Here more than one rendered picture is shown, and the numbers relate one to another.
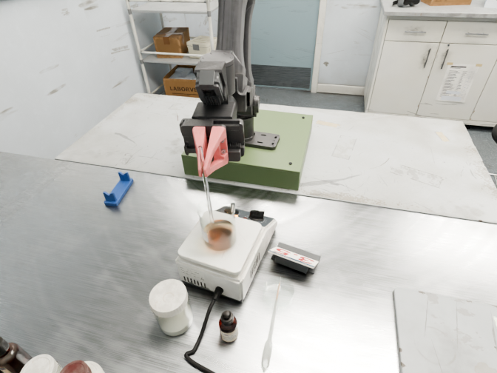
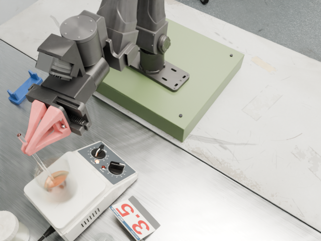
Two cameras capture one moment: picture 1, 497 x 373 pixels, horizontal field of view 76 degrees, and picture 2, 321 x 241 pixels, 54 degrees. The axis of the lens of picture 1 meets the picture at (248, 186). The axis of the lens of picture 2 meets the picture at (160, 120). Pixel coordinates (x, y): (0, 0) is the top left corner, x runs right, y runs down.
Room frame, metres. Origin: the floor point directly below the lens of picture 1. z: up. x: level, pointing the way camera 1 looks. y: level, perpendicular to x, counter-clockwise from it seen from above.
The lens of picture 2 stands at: (0.21, -0.20, 1.57)
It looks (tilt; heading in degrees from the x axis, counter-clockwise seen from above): 55 degrees down; 19
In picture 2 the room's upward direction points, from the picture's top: straight up
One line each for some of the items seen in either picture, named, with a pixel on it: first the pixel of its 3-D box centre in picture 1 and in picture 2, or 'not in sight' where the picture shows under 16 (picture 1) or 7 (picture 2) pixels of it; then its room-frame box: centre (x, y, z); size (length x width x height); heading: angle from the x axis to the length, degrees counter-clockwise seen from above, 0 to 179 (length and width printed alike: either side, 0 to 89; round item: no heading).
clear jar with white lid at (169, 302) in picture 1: (172, 308); (7, 232); (0.28, 0.13, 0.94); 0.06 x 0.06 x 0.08
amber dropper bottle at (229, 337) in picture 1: (228, 324); not in sight; (0.25, 0.04, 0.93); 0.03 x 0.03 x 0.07
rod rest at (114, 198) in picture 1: (117, 187); (24, 85); (0.62, 0.33, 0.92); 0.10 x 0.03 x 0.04; 170
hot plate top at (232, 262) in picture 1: (221, 239); (65, 187); (0.38, 0.05, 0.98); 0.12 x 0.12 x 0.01; 67
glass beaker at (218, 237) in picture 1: (218, 223); (58, 179); (0.38, 0.05, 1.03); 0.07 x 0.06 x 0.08; 172
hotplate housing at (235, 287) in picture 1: (228, 244); (80, 187); (0.41, 0.04, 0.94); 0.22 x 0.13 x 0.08; 157
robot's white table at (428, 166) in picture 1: (267, 234); (181, 144); (0.86, -0.07, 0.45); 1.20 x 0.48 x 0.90; 74
